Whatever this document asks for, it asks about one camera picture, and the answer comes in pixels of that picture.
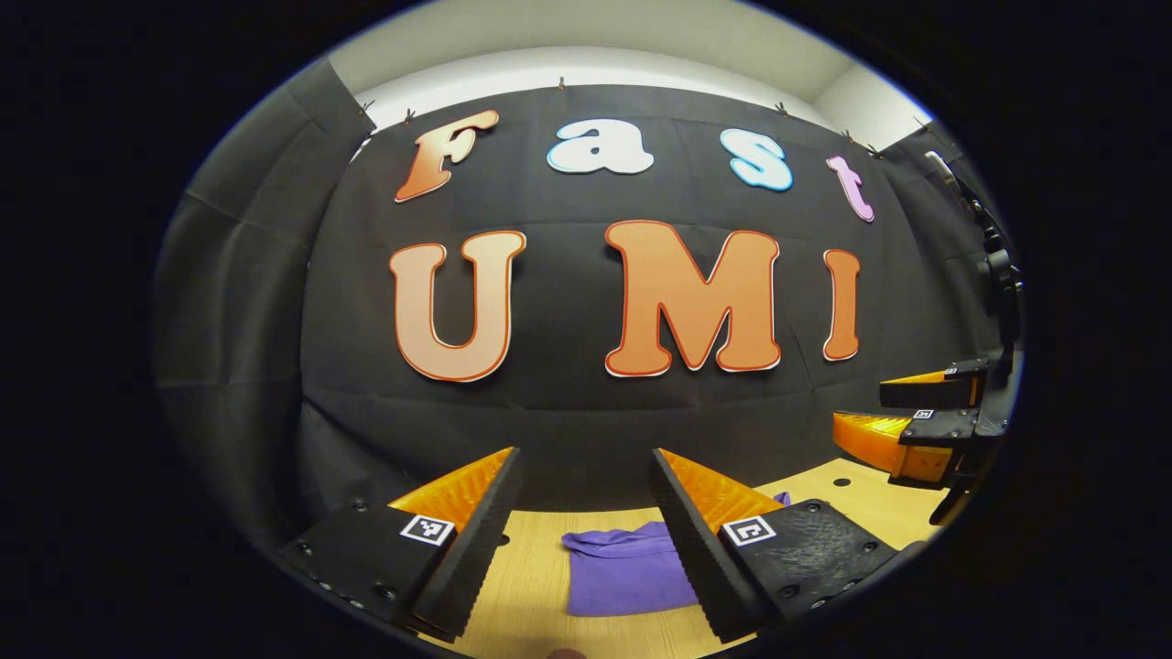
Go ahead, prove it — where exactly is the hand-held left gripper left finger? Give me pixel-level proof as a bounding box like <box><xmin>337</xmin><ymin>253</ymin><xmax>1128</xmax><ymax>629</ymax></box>
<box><xmin>279</xmin><ymin>447</ymin><xmax>525</xmax><ymax>642</ymax></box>

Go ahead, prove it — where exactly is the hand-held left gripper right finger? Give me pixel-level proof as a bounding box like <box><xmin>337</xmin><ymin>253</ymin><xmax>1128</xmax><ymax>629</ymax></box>
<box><xmin>648</xmin><ymin>448</ymin><xmax>903</xmax><ymax>643</ymax></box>

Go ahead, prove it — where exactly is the purple shirt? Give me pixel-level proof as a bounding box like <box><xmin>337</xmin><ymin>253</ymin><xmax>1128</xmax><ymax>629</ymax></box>
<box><xmin>561</xmin><ymin>492</ymin><xmax>793</xmax><ymax>619</ymax></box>

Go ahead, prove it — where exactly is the black backdrop cloth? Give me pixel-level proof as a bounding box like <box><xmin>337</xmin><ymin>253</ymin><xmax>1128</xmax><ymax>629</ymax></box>
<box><xmin>151</xmin><ymin>57</ymin><xmax>1017</xmax><ymax>550</ymax></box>

